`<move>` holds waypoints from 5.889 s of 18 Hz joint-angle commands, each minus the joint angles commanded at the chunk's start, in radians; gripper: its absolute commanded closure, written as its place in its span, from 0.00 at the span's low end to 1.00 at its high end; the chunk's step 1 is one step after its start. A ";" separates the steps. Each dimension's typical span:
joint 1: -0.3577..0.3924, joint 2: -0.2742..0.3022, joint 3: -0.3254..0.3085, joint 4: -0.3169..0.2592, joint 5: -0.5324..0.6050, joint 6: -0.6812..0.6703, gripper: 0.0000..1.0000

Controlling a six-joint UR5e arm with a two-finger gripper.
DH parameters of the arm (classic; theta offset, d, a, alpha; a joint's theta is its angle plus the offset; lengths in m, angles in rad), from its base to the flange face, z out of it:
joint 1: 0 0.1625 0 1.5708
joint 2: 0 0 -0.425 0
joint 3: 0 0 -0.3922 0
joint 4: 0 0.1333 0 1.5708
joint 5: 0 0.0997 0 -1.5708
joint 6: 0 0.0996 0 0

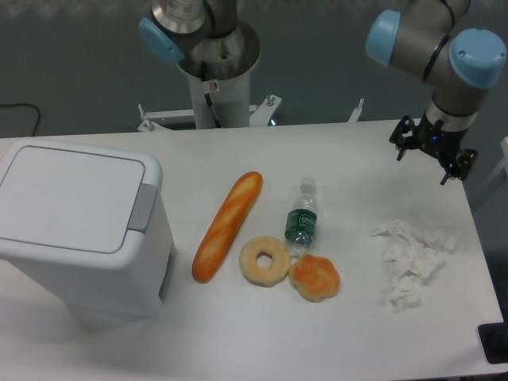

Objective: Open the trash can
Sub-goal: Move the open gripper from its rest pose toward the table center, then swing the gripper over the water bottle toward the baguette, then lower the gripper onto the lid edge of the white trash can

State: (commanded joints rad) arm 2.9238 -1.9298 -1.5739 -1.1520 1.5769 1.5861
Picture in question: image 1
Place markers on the white furniture at right edge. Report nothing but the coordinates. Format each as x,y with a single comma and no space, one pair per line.
496,178

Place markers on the crumpled white tissue paper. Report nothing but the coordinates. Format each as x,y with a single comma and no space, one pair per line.
412,259

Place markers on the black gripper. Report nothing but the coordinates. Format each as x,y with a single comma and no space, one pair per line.
437,135

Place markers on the green label plastic bottle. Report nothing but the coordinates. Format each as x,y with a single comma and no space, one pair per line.
302,220

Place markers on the pale ring donut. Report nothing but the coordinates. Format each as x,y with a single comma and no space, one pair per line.
264,261

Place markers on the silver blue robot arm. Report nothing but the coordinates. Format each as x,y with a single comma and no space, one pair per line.
460,67

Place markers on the golden knotted bread roll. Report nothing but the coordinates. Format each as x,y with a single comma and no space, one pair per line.
315,277

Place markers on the white push-lid trash can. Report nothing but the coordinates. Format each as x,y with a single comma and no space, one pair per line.
87,223

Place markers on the orange baguette bread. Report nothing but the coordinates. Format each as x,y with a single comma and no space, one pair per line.
225,226

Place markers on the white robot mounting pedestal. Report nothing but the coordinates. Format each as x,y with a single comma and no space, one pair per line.
218,72

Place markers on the black device at table edge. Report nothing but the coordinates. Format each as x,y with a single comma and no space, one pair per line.
493,337

